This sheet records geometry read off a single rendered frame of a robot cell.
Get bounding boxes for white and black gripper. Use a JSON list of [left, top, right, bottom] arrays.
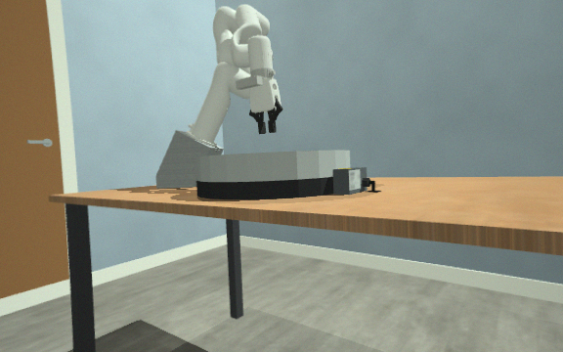
[[249, 77, 282, 134]]

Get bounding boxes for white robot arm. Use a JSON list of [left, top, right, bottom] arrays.
[[186, 5, 276, 147]]

